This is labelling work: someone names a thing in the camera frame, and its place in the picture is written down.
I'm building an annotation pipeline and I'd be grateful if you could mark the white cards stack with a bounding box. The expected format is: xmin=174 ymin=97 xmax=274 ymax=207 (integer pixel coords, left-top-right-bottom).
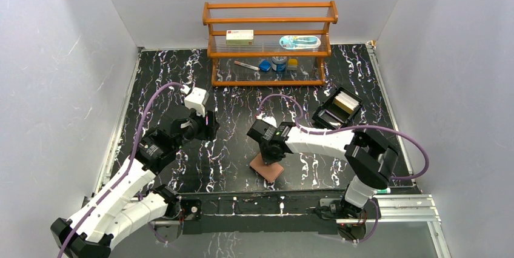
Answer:
xmin=335 ymin=91 xmax=359 ymax=110

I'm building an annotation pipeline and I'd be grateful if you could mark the wooden three-tier shelf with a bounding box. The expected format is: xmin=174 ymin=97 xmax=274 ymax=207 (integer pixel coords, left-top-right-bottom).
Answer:
xmin=202 ymin=1 xmax=339 ymax=87

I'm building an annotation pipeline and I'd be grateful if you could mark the green white marker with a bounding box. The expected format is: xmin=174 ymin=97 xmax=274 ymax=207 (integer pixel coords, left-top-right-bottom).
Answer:
xmin=376 ymin=188 xmax=392 ymax=194

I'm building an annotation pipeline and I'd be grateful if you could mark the red white marker pen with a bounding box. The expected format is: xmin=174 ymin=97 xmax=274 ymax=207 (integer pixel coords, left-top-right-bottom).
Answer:
xmin=234 ymin=61 xmax=259 ymax=71

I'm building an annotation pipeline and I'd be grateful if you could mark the blue toothbrush blister pack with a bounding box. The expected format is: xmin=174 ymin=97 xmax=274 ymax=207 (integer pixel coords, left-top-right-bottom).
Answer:
xmin=279 ymin=35 xmax=321 ymax=50

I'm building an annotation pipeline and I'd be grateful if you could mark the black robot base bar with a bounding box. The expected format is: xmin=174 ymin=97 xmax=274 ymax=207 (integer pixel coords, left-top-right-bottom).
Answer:
xmin=176 ymin=190 xmax=354 ymax=236

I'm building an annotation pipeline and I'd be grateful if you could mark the white red medicine box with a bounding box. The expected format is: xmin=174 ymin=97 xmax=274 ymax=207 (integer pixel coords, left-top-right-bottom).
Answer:
xmin=225 ymin=30 xmax=254 ymax=45

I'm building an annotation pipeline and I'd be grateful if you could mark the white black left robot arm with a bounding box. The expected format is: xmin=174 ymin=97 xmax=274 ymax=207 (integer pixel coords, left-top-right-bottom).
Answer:
xmin=50 ymin=110 xmax=219 ymax=257

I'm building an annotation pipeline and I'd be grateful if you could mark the small yellow box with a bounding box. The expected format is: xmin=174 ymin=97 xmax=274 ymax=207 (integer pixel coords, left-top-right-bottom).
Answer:
xmin=287 ymin=58 xmax=298 ymax=71

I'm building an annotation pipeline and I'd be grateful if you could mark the blue white round tin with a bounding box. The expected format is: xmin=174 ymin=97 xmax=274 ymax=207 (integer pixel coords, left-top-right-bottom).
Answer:
xmin=272 ymin=56 xmax=287 ymax=72

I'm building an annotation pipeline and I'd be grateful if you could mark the brown leather card holder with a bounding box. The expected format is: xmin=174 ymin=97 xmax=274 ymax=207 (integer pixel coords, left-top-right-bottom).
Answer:
xmin=249 ymin=154 xmax=284 ymax=182

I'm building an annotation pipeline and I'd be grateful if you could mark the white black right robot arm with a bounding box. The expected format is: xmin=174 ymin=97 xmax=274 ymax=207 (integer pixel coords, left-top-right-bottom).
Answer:
xmin=247 ymin=119 xmax=399 ymax=220

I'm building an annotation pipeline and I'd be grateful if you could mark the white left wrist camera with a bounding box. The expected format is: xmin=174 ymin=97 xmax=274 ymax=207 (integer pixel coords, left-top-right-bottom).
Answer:
xmin=180 ymin=85 xmax=209 ymax=117

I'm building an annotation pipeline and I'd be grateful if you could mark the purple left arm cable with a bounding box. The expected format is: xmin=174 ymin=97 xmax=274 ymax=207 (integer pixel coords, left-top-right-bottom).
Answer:
xmin=56 ymin=82 xmax=192 ymax=258

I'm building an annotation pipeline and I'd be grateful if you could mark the small blue box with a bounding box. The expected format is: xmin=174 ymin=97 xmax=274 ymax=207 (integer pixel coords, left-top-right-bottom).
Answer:
xmin=258 ymin=60 xmax=272 ymax=72

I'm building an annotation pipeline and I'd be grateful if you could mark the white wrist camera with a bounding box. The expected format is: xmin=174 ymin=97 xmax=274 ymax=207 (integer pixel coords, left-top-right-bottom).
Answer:
xmin=180 ymin=85 xmax=209 ymax=117
xmin=261 ymin=116 xmax=277 ymax=127

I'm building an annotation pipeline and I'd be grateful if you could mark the gold cards stack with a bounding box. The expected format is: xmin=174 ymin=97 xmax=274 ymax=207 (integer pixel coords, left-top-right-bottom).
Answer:
xmin=334 ymin=102 xmax=355 ymax=114

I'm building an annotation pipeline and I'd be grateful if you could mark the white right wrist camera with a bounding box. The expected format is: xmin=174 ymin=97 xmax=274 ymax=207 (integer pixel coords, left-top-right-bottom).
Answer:
xmin=261 ymin=116 xmax=277 ymax=127

